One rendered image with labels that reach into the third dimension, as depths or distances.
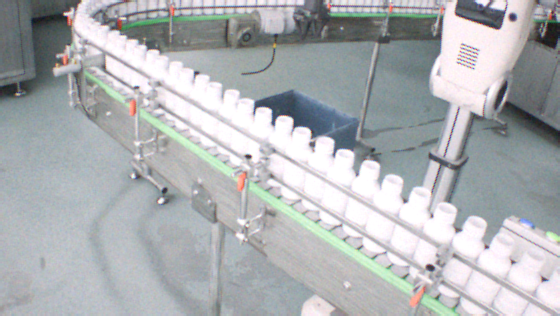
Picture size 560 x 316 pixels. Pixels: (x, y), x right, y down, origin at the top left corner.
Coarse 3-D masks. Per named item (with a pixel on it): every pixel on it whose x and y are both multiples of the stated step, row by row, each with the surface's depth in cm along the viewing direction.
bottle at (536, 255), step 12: (528, 252) 78; (540, 252) 78; (516, 264) 80; (528, 264) 76; (540, 264) 76; (516, 276) 78; (528, 276) 77; (540, 276) 78; (504, 288) 81; (528, 288) 77; (504, 300) 81; (516, 300) 79; (504, 312) 81; (516, 312) 80
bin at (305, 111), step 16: (272, 96) 175; (288, 96) 181; (304, 96) 179; (272, 112) 179; (288, 112) 186; (304, 112) 182; (320, 112) 176; (336, 112) 171; (320, 128) 179; (336, 128) 174; (352, 128) 164; (336, 144) 161; (352, 144) 169
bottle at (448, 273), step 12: (468, 228) 83; (480, 228) 82; (456, 240) 85; (468, 240) 84; (480, 240) 84; (468, 252) 83; (480, 252) 84; (456, 264) 86; (444, 276) 88; (456, 276) 86; (468, 276) 86; (444, 288) 89
